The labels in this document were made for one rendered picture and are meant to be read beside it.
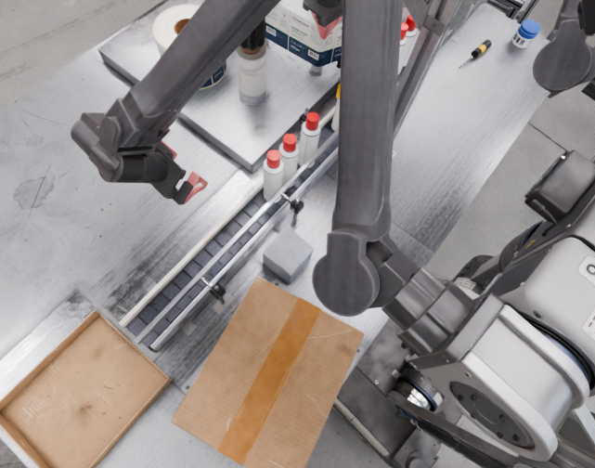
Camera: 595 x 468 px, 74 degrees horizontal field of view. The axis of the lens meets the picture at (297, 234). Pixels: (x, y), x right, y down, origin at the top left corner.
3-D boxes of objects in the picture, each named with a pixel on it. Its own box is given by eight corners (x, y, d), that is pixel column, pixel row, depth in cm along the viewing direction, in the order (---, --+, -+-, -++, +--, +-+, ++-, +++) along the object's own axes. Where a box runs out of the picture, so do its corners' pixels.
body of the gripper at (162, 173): (153, 137, 75) (122, 133, 68) (189, 171, 73) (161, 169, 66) (138, 165, 77) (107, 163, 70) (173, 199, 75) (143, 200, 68)
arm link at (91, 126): (117, 125, 57) (164, 124, 64) (71, 79, 60) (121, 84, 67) (97, 189, 63) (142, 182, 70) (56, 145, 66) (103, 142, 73)
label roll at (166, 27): (153, 79, 127) (140, 41, 114) (180, 36, 135) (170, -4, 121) (212, 97, 126) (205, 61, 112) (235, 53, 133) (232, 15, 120)
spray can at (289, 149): (285, 170, 117) (288, 126, 98) (298, 180, 116) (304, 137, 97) (273, 181, 116) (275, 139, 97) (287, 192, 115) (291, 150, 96)
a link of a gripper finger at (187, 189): (199, 156, 81) (166, 152, 73) (222, 178, 80) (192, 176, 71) (182, 183, 84) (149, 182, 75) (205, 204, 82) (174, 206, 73)
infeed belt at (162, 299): (450, 1, 157) (454, -8, 153) (468, 11, 155) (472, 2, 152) (128, 328, 101) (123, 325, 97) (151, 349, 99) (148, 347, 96)
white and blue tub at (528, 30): (509, 34, 153) (520, 19, 147) (526, 34, 154) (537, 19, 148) (513, 48, 151) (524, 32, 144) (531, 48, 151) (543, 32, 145)
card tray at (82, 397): (99, 313, 103) (94, 309, 99) (172, 380, 98) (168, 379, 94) (-3, 411, 93) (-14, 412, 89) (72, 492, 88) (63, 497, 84)
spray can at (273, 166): (271, 184, 115) (272, 142, 96) (285, 194, 114) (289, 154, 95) (259, 196, 113) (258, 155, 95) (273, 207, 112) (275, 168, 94)
